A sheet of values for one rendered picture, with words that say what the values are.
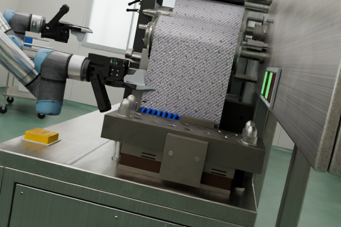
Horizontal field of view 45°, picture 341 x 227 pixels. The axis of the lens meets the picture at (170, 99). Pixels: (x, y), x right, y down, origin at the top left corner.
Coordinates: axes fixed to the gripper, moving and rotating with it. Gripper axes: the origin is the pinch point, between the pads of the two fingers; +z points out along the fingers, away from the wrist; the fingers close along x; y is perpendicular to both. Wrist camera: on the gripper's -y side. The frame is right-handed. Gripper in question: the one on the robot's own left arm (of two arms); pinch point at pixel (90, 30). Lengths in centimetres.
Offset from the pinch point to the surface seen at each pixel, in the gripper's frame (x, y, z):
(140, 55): 60, -3, 12
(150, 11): 36.5, -15.2, 17.2
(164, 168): 98, 17, 16
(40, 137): 76, 22, -13
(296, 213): 84, 33, 66
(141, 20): 32.6, -11.4, 15.3
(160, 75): 72, 0, 17
